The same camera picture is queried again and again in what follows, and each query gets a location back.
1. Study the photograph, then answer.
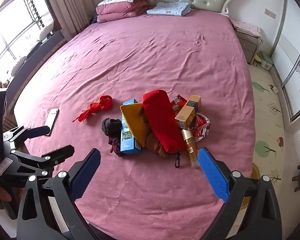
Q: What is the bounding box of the red ribbon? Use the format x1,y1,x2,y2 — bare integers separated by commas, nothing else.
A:
72,95,113,123

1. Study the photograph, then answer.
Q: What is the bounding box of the folded light blue blanket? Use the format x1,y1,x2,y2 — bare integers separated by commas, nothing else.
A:
147,2,192,17

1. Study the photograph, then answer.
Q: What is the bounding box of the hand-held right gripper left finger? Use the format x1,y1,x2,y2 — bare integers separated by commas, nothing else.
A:
17,148,102,240

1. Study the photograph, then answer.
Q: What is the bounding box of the white remote control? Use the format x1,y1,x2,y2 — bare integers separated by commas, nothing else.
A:
45,108,59,136

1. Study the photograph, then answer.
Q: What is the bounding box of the pink patterned cloth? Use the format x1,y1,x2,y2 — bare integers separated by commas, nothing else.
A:
230,19,262,39

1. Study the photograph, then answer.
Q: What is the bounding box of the window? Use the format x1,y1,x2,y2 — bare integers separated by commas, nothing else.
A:
0,0,55,88

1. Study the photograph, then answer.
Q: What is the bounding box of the person's left hand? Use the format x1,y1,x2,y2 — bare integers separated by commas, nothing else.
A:
0,184,12,215

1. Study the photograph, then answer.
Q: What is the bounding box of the tree patterned play mat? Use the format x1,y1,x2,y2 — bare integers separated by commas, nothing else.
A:
247,64,300,210

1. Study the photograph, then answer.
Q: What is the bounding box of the orange brown cloth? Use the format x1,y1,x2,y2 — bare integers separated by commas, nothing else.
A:
145,132,175,158

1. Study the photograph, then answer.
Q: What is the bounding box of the green toy box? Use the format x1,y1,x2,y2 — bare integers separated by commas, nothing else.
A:
254,51,273,70

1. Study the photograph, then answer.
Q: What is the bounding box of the red and white snack wrapper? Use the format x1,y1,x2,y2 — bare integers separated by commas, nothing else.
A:
190,112,210,138

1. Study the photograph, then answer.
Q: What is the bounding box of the yellow trash bin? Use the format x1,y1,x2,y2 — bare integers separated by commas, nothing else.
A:
240,162,261,210

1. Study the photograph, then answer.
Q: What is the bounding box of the white curtain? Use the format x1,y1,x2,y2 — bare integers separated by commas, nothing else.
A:
50,0,90,33

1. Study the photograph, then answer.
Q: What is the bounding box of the folded pink quilt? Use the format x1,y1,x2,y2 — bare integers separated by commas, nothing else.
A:
96,0,150,24

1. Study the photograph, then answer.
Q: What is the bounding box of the gold box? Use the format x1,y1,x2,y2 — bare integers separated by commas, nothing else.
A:
175,95,202,130

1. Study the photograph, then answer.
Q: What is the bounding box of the grey nightstand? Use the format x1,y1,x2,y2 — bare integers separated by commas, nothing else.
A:
234,20,264,65

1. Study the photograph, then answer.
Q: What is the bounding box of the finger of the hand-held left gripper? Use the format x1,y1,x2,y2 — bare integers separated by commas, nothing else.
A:
2,126,52,148
11,144,75,177

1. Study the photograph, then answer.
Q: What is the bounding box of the yellow pouch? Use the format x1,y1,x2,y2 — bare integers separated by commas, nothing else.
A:
120,103,152,148

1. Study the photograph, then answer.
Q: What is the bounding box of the amber glass bottle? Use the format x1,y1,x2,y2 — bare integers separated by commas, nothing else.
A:
181,127,199,168

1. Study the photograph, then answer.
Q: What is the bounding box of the white sliding door wardrobe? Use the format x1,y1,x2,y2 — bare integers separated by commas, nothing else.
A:
270,0,300,123

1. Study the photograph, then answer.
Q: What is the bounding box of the blue box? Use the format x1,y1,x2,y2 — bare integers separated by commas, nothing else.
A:
120,99,143,156

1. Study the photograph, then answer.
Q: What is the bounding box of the dark brown knit sock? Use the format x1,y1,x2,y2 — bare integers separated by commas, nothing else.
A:
101,117,123,157

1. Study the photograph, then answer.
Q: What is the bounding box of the red pouch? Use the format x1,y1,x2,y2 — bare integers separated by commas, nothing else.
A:
142,89,187,153

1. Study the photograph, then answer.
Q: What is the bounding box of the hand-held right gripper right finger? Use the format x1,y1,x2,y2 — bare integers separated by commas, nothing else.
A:
197,147,283,240

